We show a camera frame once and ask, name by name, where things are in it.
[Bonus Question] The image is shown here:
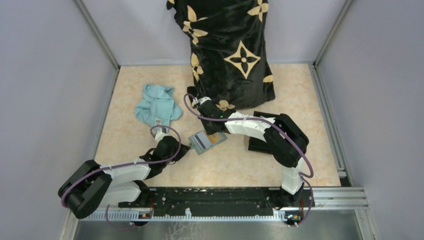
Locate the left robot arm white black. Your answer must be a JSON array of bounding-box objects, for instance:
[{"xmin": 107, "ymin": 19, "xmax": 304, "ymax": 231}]
[{"xmin": 57, "ymin": 135, "xmax": 191, "ymax": 219}]

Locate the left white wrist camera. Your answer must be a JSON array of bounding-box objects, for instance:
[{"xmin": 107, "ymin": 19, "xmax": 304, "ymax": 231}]
[{"xmin": 154, "ymin": 127, "xmax": 168, "ymax": 143}]

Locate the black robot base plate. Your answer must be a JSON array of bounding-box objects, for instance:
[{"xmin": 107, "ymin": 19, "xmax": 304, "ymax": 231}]
[{"xmin": 118, "ymin": 187, "xmax": 315, "ymax": 217}]

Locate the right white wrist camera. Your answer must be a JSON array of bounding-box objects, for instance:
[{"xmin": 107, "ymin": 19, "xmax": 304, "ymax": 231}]
[{"xmin": 193, "ymin": 96, "xmax": 211, "ymax": 107}]

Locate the light blue cloth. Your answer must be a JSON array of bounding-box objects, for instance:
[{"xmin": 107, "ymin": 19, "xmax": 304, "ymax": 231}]
[{"xmin": 134, "ymin": 84, "xmax": 183, "ymax": 127}]

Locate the aluminium frame rail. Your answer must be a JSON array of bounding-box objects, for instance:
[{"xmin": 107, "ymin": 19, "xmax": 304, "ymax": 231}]
[{"xmin": 132, "ymin": 187, "xmax": 369, "ymax": 212}]

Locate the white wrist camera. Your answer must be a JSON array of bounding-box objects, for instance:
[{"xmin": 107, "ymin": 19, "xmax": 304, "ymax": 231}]
[
  {"xmin": 193, "ymin": 96, "xmax": 211, "ymax": 107},
  {"xmin": 154, "ymin": 127, "xmax": 168, "ymax": 143}
]

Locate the black card tray box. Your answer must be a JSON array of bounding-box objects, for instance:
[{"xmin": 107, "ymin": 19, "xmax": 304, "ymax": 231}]
[{"xmin": 247, "ymin": 111, "xmax": 279, "ymax": 155}]

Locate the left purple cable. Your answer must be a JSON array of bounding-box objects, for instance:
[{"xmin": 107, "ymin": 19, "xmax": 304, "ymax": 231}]
[{"xmin": 60, "ymin": 124, "xmax": 182, "ymax": 231}]

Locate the purple cable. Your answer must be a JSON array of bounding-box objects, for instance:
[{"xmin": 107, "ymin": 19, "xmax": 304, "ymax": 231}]
[
  {"xmin": 183, "ymin": 93, "xmax": 315, "ymax": 229},
  {"xmin": 60, "ymin": 124, "xmax": 182, "ymax": 231}
]

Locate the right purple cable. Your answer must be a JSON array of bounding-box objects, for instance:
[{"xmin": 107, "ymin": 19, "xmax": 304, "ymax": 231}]
[{"xmin": 183, "ymin": 93, "xmax": 315, "ymax": 229}]

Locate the black beige flower-patterned blanket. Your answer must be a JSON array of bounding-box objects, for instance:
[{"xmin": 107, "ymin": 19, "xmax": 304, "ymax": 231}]
[{"xmin": 166, "ymin": 0, "xmax": 276, "ymax": 111}]

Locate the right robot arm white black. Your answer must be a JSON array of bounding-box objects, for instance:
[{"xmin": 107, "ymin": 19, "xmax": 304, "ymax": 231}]
[{"xmin": 191, "ymin": 97, "xmax": 310, "ymax": 206}]

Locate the white slotted cable duct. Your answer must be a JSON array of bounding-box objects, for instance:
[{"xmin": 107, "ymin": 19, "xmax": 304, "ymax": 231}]
[{"xmin": 83, "ymin": 208, "xmax": 300, "ymax": 223}]

